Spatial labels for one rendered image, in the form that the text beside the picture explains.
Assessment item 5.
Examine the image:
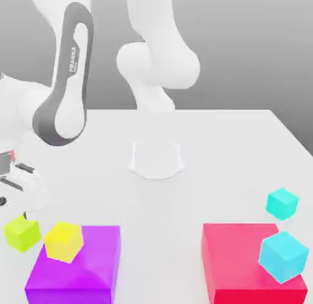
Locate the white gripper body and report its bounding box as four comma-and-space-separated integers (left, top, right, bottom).
9, 171, 50, 221

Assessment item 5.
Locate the large red box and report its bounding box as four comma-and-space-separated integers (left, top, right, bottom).
201, 223, 308, 304

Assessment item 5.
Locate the small yellow cube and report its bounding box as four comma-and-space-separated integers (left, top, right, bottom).
43, 221, 84, 264

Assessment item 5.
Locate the small turquoise cube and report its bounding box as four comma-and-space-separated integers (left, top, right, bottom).
265, 187, 300, 221

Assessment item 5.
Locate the large purple box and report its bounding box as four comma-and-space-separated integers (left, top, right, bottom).
24, 225, 122, 304

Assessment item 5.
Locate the small lime green cube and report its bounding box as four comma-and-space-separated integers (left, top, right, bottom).
3, 214, 42, 253

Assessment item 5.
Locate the small sky blue cube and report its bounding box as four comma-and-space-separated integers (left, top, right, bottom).
258, 231, 309, 284

